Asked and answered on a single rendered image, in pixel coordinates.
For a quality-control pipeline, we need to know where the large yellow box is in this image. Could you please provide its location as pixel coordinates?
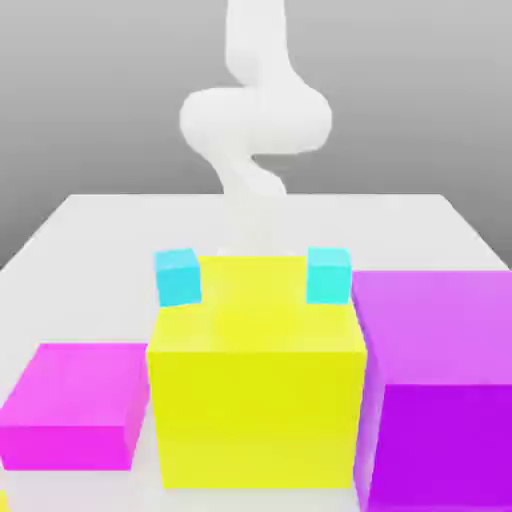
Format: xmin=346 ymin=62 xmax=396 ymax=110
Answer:
xmin=145 ymin=254 xmax=369 ymax=491

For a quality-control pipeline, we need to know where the small turquoise cube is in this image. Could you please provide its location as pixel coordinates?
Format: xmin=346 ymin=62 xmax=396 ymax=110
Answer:
xmin=306 ymin=246 xmax=353 ymax=306

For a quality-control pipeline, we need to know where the large purple box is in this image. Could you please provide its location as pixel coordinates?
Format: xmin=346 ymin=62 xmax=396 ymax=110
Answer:
xmin=350 ymin=270 xmax=512 ymax=512

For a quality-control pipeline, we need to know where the large magenta box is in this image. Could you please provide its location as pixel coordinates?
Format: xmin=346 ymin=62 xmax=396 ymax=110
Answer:
xmin=0 ymin=342 xmax=151 ymax=472

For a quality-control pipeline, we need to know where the small sky blue cube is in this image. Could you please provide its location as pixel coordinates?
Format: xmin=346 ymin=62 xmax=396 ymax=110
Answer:
xmin=154 ymin=247 xmax=203 ymax=308

